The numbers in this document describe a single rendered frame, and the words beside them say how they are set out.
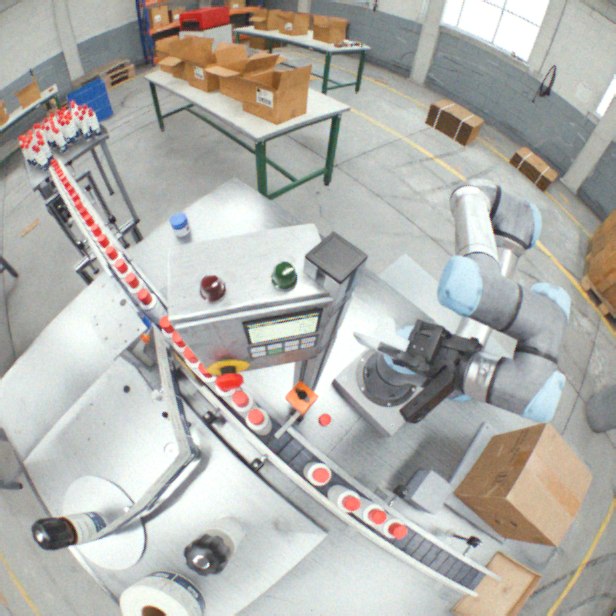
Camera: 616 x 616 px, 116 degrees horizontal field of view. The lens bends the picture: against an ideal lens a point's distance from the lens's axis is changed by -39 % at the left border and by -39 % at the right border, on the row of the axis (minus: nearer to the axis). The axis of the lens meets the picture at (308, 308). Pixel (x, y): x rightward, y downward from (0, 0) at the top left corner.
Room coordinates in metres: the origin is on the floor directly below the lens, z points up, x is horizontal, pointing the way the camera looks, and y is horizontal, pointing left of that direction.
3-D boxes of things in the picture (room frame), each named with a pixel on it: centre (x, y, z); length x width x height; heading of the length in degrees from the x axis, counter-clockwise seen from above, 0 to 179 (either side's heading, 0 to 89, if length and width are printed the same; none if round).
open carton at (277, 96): (1.94, 0.40, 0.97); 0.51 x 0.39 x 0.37; 145
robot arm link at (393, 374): (0.26, -0.26, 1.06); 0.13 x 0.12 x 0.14; 73
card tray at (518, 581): (-0.52, -0.80, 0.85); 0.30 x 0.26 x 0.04; 56
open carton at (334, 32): (4.50, 0.27, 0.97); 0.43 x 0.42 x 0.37; 136
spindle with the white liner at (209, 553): (-0.23, 0.12, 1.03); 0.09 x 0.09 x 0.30
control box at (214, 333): (0.17, 0.07, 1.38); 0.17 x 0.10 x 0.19; 111
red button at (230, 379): (0.09, 0.09, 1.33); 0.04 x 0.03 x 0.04; 111
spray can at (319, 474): (-0.03, -0.08, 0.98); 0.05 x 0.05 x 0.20
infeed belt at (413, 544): (0.04, 0.02, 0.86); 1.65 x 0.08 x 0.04; 56
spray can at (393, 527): (-0.15, -0.26, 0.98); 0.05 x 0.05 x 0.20
